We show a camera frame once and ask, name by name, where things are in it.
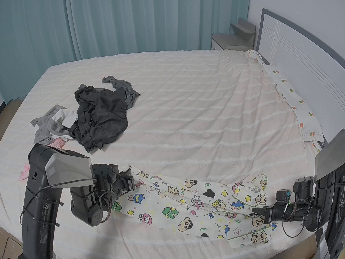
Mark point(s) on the black garment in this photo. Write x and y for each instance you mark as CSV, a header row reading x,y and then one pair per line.
x,y
102,117

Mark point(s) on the white printed pillow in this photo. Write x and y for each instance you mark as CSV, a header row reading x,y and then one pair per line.
x,y
304,117

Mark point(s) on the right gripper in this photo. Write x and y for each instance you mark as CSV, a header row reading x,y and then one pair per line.
x,y
277,214

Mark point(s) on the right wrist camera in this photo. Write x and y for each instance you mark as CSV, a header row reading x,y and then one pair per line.
x,y
282,197

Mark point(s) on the pink garment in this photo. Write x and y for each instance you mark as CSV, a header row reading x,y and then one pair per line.
x,y
58,143

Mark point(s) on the light grey garment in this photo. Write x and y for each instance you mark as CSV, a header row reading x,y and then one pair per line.
x,y
45,125

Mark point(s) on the white printed pyjama garment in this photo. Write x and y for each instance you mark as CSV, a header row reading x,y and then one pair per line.
x,y
188,206

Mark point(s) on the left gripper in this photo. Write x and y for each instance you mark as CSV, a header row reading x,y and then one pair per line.
x,y
122,185

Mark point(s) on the blue-green curtain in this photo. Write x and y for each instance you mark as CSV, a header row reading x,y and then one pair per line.
x,y
121,17

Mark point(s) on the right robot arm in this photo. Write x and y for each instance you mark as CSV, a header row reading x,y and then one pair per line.
x,y
331,198

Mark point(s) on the bed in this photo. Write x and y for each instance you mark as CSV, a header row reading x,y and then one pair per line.
x,y
188,104

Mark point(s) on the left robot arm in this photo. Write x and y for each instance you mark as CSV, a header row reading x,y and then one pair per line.
x,y
37,198

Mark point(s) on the dark grey garment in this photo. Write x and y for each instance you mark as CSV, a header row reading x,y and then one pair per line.
x,y
125,90

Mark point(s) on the grey bedside table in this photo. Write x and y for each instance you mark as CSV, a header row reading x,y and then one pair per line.
x,y
229,40

